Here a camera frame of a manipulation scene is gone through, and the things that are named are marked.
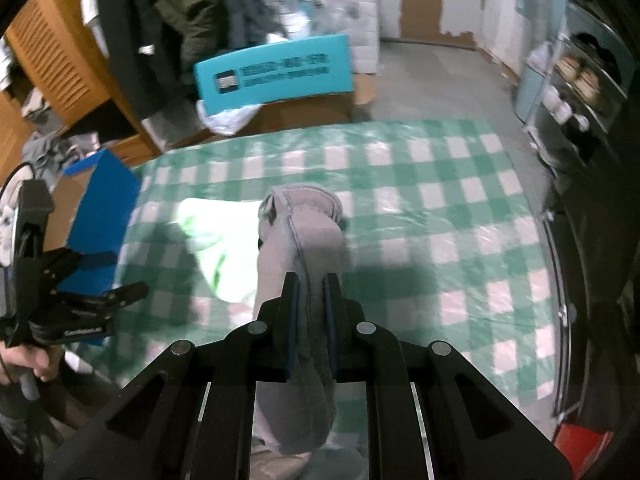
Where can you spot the blue plastic bag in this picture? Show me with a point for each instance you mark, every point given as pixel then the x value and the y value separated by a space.
pixel 320 10

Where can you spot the dark navy hanging coat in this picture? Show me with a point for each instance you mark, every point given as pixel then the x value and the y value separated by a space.
pixel 247 0

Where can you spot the green checked tablecloth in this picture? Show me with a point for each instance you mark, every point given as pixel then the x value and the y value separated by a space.
pixel 450 210

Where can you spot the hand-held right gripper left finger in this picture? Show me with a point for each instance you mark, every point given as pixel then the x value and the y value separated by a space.
pixel 291 330

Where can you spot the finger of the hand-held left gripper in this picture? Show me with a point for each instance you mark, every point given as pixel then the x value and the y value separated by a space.
pixel 85 262
pixel 115 295

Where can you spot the black hanging coat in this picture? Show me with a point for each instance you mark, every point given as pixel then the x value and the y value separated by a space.
pixel 135 35

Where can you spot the teal printed box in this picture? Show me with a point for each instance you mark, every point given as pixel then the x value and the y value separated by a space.
pixel 280 80

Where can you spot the person's left hand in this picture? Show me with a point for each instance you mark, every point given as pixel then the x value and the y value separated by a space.
pixel 25 360

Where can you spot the grey shoe rack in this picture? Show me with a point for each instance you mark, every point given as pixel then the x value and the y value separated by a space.
pixel 600 85

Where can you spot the light green cloth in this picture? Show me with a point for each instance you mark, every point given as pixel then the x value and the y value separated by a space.
pixel 220 240

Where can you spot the grey clothing pile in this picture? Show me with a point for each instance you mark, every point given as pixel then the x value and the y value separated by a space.
pixel 55 152

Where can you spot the cardboard shoe box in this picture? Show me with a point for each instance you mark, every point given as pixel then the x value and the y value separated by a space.
pixel 105 210

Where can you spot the wooden louvered wardrobe door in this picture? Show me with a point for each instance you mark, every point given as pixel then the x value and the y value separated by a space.
pixel 60 60

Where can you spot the light blue bin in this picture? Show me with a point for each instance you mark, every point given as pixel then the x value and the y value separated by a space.
pixel 530 92

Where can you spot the white door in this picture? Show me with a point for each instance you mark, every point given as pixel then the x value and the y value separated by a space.
pixel 505 5

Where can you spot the olive green hanging jacket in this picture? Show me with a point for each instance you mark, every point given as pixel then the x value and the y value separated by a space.
pixel 195 5

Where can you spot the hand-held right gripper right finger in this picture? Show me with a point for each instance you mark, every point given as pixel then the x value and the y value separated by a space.
pixel 330 330

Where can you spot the grey sock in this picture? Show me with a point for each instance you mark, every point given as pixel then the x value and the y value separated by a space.
pixel 310 240

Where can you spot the group of assorted shoes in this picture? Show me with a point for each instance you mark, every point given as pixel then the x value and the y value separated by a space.
pixel 585 80

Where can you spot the red plastic object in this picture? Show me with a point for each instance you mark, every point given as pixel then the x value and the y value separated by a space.
pixel 582 442

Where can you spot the white plastic bag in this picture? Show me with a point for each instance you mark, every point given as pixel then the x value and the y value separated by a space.
pixel 225 120

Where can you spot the brown cardboard box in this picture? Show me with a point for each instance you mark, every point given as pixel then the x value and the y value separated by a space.
pixel 310 110

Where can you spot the wooden wardrobe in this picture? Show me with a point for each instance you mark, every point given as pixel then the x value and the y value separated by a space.
pixel 135 145

